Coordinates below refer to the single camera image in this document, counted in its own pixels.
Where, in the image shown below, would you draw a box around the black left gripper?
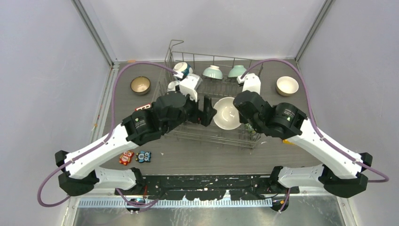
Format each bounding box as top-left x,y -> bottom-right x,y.
163,85 -> 217,134

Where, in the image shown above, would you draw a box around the beige ceramic bowl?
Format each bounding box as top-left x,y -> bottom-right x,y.
276,76 -> 299,97
213,97 -> 241,130

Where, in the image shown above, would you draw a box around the brown patterned bowl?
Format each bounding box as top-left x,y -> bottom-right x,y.
130,76 -> 151,96

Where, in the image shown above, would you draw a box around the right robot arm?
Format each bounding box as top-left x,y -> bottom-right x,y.
233,91 -> 373,198

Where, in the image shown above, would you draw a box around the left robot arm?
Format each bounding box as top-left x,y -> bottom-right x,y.
55,91 -> 217,196

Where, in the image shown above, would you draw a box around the green owl toy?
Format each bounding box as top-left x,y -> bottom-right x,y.
245,123 -> 256,135

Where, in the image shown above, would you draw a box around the mint green bowl right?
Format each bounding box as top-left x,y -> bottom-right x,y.
228,65 -> 247,78

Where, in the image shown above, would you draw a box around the white bowl blue floral pattern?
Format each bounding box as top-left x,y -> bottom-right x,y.
167,81 -> 180,92

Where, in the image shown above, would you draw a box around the pale green bowl middle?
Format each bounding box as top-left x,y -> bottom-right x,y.
202,65 -> 223,80

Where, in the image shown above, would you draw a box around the yellow toy window block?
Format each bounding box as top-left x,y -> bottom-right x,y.
282,139 -> 294,145

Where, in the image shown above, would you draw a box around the teal white bowl back left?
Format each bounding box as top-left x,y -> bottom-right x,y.
173,62 -> 193,81

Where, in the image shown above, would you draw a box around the red white toy window block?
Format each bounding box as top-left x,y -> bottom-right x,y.
135,104 -> 152,111

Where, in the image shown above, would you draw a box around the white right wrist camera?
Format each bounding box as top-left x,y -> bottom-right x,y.
236,73 -> 261,95

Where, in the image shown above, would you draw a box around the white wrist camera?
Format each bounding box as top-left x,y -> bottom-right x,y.
173,72 -> 202,102
236,73 -> 261,95

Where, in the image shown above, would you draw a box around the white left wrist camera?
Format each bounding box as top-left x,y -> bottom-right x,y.
173,72 -> 202,102

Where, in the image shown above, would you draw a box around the grey wire dish rack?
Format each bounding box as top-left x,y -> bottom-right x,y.
164,40 -> 261,149

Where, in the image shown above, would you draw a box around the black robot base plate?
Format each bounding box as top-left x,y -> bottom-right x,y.
121,174 -> 287,201

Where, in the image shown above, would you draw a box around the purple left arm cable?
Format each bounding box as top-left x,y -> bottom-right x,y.
37,61 -> 179,213

